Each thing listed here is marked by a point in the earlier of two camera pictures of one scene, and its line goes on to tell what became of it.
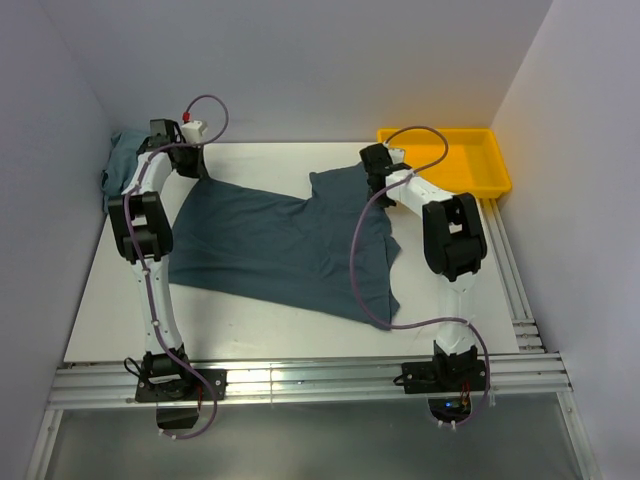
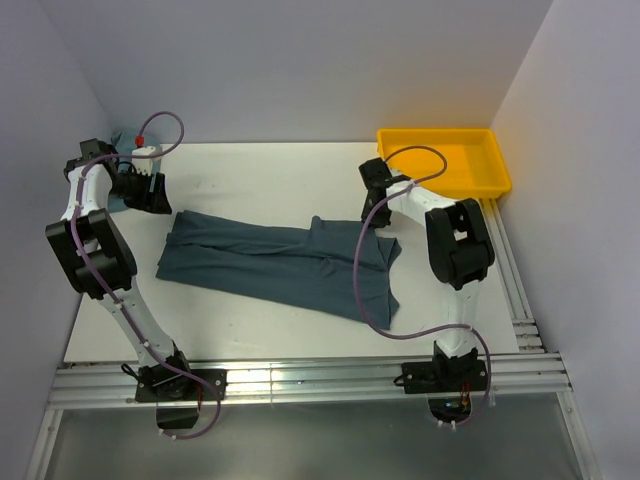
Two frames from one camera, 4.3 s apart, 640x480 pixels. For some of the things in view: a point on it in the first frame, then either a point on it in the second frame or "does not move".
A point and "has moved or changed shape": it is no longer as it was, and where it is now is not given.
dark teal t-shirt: (332, 252) has moved or changed shape
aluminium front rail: (251, 379) does not move
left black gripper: (199, 170) → (156, 202)
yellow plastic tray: (474, 164) does not move
